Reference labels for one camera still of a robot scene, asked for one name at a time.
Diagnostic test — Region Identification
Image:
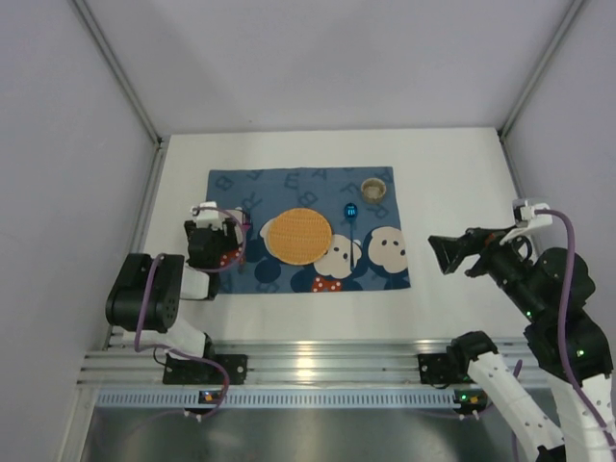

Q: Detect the left aluminium corner post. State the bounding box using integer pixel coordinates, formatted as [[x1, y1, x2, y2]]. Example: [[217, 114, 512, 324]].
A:
[[71, 0, 163, 145]]

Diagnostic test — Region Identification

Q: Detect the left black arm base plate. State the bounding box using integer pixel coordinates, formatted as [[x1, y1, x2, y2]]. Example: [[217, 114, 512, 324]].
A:
[[162, 354, 248, 385]]

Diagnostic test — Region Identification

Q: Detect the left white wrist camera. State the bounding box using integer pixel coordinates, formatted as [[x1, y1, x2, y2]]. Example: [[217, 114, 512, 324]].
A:
[[190, 201, 227, 231]]

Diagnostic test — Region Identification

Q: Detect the aluminium corner post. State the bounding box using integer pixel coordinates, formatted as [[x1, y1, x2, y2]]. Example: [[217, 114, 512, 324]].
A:
[[498, 0, 591, 141], [71, 0, 163, 145]]

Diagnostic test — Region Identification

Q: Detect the blue cartoon placemat cloth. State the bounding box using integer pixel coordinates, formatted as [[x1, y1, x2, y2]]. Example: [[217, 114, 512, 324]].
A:
[[206, 167, 411, 295]]

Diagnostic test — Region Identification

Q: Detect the right aluminium corner post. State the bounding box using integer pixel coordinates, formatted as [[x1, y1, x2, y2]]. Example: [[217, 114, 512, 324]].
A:
[[498, 0, 591, 141]]

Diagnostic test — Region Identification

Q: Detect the perforated metal cable strip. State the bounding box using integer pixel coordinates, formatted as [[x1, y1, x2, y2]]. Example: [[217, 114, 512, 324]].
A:
[[96, 387, 487, 409]]

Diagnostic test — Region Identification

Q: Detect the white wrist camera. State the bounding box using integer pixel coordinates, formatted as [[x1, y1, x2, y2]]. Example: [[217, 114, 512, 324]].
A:
[[190, 201, 227, 231], [500, 198, 553, 245]]

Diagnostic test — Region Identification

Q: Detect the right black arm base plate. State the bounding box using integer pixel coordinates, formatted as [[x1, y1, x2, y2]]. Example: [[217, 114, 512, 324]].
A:
[[417, 353, 473, 389]]

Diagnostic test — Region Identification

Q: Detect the iridescent blue metal spoon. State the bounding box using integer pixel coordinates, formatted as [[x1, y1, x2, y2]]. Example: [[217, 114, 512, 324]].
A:
[[344, 202, 358, 270]]

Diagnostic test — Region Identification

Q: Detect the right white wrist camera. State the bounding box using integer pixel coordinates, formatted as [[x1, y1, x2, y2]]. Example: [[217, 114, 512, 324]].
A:
[[500, 198, 553, 245]]

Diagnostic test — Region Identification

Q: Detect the orange woven round coaster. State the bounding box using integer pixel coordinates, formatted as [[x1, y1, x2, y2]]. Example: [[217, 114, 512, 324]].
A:
[[265, 208, 333, 266]]

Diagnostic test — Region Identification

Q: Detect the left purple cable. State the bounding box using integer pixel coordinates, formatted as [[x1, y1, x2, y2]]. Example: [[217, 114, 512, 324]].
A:
[[133, 206, 249, 415]]

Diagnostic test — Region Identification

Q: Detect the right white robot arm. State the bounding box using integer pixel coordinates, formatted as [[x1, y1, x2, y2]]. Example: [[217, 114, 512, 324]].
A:
[[428, 228, 615, 461]]

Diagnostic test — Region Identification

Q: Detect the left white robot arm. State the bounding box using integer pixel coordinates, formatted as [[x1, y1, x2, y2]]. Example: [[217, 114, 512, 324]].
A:
[[105, 206, 245, 364]]

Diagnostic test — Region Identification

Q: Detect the small beige ceramic cup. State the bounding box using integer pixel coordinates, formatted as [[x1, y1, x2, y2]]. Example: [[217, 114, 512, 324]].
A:
[[361, 177, 387, 204]]

